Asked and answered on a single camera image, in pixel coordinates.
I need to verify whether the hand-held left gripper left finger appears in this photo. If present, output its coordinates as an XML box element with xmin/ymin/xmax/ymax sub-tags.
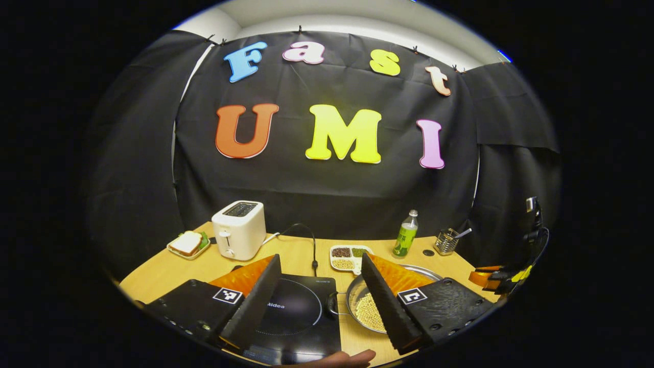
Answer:
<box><xmin>146</xmin><ymin>254</ymin><xmax>283</xmax><ymax>353</ymax></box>

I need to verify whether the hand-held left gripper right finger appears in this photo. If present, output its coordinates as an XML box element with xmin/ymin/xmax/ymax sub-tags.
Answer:
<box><xmin>360</xmin><ymin>252</ymin><xmax>495</xmax><ymax>353</ymax></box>

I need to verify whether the steel pot with black handle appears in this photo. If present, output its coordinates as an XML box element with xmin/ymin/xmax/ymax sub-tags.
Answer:
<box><xmin>327</xmin><ymin>264</ymin><xmax>444</xmax><ymax>335</ymax></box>

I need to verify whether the black induction cooktop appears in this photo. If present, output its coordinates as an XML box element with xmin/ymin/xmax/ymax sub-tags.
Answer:
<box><xmin>232</xmin><ymin>265</ymin><xmax>342</xmax><ymax>366</ymax></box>

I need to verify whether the metal mesh utensil holder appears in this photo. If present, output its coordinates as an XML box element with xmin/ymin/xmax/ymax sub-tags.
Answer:
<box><xmin>434</xmin><ymin>228</ymin><xmax>459</xmax><ymax>256</ymax></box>

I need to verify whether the white divided dish of beans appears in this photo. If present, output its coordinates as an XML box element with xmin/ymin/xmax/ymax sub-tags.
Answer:
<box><xmin>330</xmin><ymin>244</ymin><xmax>375</xmax><ymax>275</ymax></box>

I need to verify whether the green drink bottle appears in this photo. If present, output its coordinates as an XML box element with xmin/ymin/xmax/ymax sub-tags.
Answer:
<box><xmin>392</xmin><ymin>210</ymin><xmax>419</xmax><ymax>259</ymax></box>

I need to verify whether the white toaster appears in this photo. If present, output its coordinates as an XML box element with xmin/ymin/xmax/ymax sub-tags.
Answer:
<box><xmin>212</xmin><ymin>200</ymin><xmax>267</xmax><ymax>262</ymax></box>

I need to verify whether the black backdrop cloth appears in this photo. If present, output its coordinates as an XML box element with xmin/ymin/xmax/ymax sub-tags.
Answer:
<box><xmin>84</xmin><ymin>30</ymin><xmax>563</xmax><ymax>287</ymax></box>

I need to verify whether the black power cable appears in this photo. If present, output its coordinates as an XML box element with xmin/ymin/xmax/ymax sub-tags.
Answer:
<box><xmin>278</xmin><ymin>223</ymin><xmax>320</xmax><ymax>277</ymax></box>

